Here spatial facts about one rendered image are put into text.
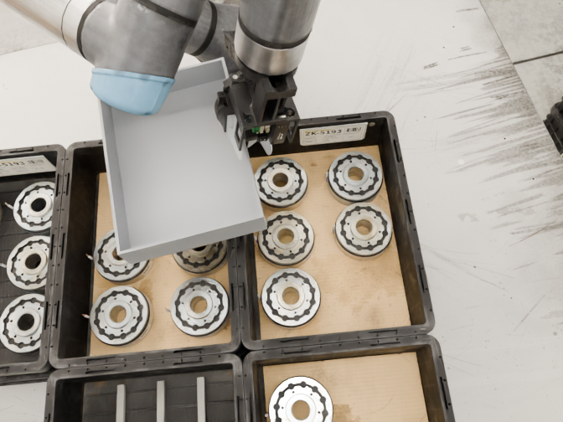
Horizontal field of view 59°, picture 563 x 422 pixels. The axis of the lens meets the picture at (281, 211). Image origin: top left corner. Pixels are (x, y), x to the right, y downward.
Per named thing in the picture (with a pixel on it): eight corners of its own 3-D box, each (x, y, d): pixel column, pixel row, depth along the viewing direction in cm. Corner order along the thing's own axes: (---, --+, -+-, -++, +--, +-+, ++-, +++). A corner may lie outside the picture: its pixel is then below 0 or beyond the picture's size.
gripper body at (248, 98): (235, 154, 61) (247, 93, 51) (218, 99, 64) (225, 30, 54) (292, 145, 64) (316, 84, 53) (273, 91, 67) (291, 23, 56)
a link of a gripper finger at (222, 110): (214, 134, 67) (220, 93, 59) (211, 125, 68) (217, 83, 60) (247, 130, 69) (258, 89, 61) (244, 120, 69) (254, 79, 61)
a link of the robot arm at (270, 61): (229, -3, 50) (303, -9, 52) (225, 30, 54) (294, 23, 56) (249, 54, 47) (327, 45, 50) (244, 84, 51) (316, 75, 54)
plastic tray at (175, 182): (109, 107, 80) (95, 89, 75) (229, 76, 80) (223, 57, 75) (131, 264, 70) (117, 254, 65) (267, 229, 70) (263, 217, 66)
